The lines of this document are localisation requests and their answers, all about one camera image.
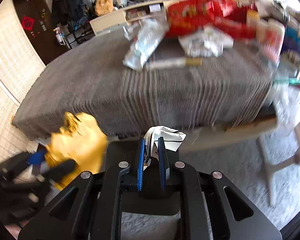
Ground white plastic wrapper bag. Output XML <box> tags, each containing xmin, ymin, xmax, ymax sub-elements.
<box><xmin>122</xmin><ymin>16</ymin><xmax>169</xmax><ymax>71</ymax></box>

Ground cream TV cabinet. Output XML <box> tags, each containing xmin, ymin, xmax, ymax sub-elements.
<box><xmin>90</xmin><ymin>0</ymin><xmax>179</xmax><ymax>35</ymax></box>

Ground yellow plastic bag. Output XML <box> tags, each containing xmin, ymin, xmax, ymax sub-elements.
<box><xmin>45</xmin><ymin>112</ymin><xmax>108</xmax><ymax>190</ymax></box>

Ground dark coats on rack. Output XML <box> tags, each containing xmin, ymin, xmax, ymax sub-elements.
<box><xmin>51</xmin><ymin>0</ymin><xmax>85</xmax><ymax>31</ymax></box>

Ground white paper receipt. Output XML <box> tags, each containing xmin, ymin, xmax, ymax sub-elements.
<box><xmin>143</xmin><ymin>126</ymin><xmax>186</xmax><ymax>170</ymax></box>

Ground white barcode box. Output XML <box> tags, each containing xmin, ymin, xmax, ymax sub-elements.
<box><xmin>178</xmin><ymin>25</ymin><xmax>234</xmax><ymax>57</ymax></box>

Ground dark wooden door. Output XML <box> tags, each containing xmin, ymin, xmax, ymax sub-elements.
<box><xmin>12</xmin><ymin>0</ymin><xmax>68</xmax><ymax>64</ymax></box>

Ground red snack bag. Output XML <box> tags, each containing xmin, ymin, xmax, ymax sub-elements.
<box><xmin>166</xmin><ymin>0</ymin><xmax>256</xmax><ymax>40</ymax></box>

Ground grey plaid tablecloth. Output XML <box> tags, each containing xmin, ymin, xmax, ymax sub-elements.
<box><xmin>12</xmin><ymin>29</ymin><xmax>275</xmax><ymax>139</ymax></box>

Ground yellow plush backpack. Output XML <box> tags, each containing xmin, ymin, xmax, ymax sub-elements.
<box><xmin>95</xmin><ymin>0</ymin><xmax>114</xmax><ymax>16</ymax></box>

